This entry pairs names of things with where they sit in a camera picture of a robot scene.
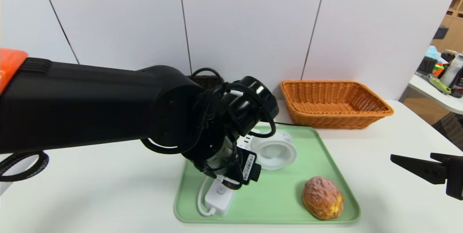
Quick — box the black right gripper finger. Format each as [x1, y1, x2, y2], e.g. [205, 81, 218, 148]
[430, 152, 463, 163]
[390, 154, 447, 185]

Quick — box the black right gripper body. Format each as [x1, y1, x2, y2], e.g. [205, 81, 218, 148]
[445, 156, 463, 200]

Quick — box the brown cream puff bun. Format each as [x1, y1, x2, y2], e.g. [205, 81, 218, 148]
[302, 176, 344, 220]

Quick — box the white round tape roll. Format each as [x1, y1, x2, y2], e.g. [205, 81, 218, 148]
[250, 130, 297, 170]

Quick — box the white power strip with cable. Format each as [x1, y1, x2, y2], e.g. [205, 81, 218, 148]
[197, 132, 254, 216]

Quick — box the small black mesh basket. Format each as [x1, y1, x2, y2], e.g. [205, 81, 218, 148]
[417, 57, 437, 75]

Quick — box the orange wicker basket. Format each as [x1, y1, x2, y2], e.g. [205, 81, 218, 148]
[280, 80, 394, 130]

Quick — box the dark brown wicker basket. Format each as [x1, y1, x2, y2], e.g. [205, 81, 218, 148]
[188, 75, 223, 89]

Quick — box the dark grey woven chair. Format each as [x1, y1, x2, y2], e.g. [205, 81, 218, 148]
[431, 113, 463, 152]

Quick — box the white side table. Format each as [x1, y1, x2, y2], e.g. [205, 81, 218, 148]
[407, 75, 463, 115]

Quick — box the green plastic tool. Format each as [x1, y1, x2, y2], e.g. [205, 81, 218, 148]
[428, 75, 451, 95]

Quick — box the white plastic bottle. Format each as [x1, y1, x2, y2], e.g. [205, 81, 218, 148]
[439, 54, 463, 89]

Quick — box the light blue cloth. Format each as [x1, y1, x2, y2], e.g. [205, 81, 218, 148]
[425, 46, 441, 61]

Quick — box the wooden shelf cabinet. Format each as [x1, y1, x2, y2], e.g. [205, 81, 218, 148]
[429, 0, 463, 54]

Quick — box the light green plastic tray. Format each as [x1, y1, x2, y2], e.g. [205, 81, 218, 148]
[174, 126, 361, 224]

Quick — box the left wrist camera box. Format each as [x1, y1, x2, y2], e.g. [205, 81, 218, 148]
[239, 148, 262, 185]

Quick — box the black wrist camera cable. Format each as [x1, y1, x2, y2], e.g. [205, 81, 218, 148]
[190, 67, 277, 139]

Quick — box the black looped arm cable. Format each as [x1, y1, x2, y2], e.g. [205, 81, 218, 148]
[0, 152, 49, 182]

